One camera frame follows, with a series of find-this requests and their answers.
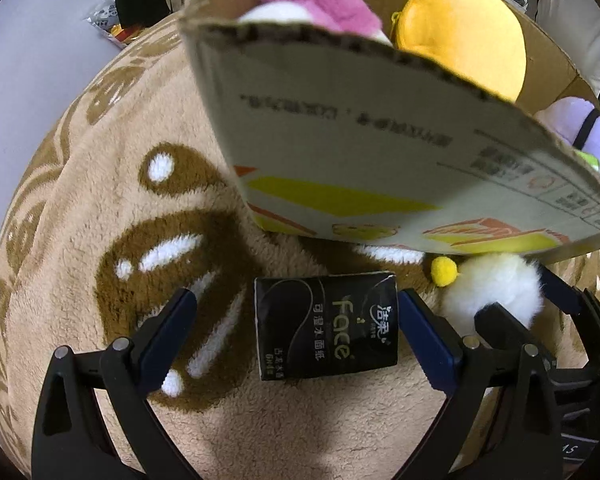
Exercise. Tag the yellow plush toy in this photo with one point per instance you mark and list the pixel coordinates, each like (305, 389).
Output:
(479, 40)

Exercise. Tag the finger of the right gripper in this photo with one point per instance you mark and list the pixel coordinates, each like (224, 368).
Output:
(502, 331)
(581, 305)

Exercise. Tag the open cardboard box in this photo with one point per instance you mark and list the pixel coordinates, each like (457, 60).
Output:
(342, 137)

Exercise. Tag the black face tissue pack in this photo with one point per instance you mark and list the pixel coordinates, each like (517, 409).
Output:
(326, 325)

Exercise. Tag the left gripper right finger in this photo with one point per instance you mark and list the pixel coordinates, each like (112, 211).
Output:
(523, 438)

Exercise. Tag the white black fluffy pompom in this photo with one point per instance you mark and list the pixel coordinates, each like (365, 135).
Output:
(505, 279)

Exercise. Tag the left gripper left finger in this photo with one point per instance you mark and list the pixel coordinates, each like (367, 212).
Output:
(70, 439)

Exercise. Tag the purple haired plush doll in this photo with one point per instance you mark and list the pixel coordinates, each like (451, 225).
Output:
(577, 122)

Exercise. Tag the beige patterned plush rug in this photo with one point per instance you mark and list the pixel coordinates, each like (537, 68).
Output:
(130, 199)

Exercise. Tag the plastic bag with toys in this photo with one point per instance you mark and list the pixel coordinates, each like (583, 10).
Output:
(105, 18)

